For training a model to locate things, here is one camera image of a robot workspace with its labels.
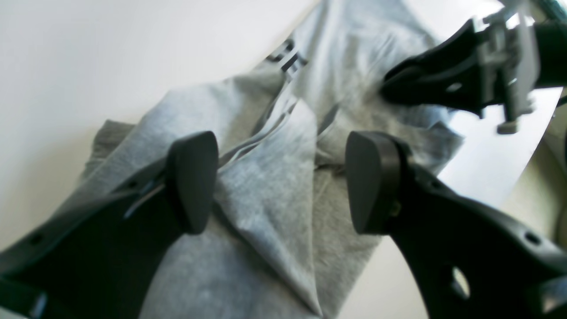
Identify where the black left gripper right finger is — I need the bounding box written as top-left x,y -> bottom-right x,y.
346,131 -> 567,319

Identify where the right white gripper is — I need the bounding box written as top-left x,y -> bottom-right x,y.
380,0 -> 540,135

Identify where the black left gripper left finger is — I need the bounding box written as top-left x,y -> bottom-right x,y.
0,131 -> 219,319

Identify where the grey T-shirt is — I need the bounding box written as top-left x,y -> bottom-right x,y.
59,0 -> 462,319

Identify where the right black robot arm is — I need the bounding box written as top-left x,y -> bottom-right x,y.
380,0 -> 566,135

